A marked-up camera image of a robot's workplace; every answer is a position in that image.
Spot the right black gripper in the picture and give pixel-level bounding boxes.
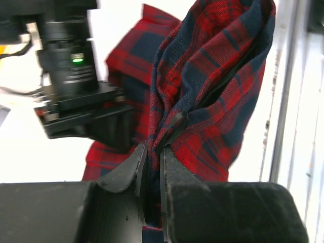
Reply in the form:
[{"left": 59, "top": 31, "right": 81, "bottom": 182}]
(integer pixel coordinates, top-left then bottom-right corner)
[{"left": 1, "top": 1, "right": 133, "bottom": 153}]

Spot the red plaid pleated skirt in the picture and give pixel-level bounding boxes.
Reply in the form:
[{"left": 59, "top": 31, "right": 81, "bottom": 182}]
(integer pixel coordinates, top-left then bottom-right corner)
[{"left": 83, "top": 1, "right": 276, "bottom": 242}]

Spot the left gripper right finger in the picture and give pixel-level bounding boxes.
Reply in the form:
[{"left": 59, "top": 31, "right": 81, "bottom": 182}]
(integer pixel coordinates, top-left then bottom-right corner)
[{"left": 160, "top": 148, "right": 309, "bottom": 242}]

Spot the aluminium rail frame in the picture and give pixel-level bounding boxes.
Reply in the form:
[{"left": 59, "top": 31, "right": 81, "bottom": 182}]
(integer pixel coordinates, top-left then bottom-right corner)
[{"left": 258, "top": 0, "right": 324, "bottom": 243}]

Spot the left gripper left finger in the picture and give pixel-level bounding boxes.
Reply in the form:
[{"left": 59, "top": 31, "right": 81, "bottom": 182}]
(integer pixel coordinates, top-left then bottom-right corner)
[{"left": 1, "top": 143, "right": 147, "bottom": 243}]

